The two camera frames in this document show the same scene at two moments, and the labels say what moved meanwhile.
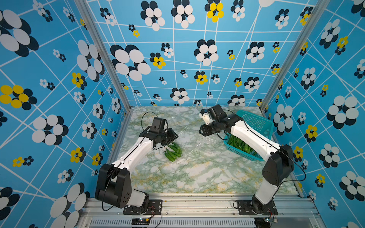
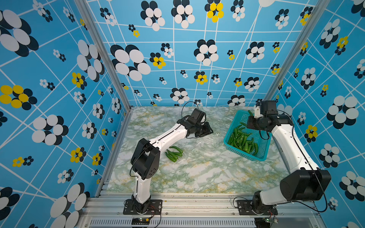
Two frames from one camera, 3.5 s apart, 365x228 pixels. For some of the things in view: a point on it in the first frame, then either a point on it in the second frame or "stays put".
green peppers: x=176 y=151 stays put
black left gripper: x=172 y=136 -> x=207 y=129
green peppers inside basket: x=238 y=142 stays put
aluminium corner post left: x=104 y=51 stays put
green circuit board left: x=140 y=221 stays put
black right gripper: x=204 y=132 -> x=249 y=125
